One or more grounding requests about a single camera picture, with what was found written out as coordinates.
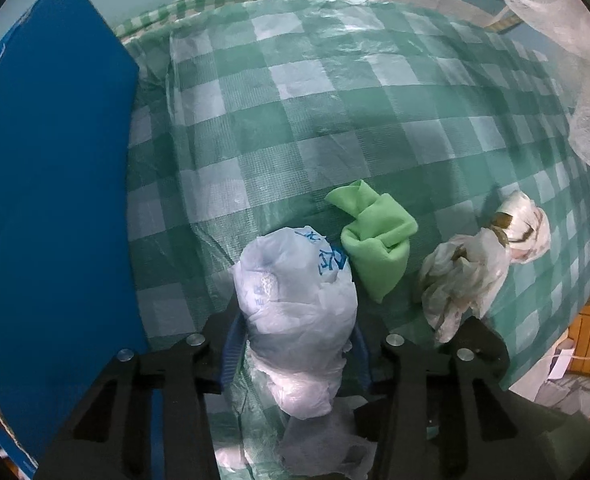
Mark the white plastic bag blue print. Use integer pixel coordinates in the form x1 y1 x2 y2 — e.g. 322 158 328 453
232 226 358 420

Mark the white crumpled tissue cloth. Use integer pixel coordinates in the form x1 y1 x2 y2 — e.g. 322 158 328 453
215 398 379 480

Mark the bright green folded cloth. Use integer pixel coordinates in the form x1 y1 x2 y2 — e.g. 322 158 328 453
325 180 419 304

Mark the black sock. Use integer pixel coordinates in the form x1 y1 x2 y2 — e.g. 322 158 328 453
353 313 510 442

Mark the white patterned plastic bag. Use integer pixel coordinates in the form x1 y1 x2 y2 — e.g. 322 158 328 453
415 191 551 346

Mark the blue cardboard box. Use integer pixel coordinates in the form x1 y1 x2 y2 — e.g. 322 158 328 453
0 0 146 460

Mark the green checked tablecloth near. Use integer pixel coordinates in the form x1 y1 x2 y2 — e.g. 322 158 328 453
122 0 590 480

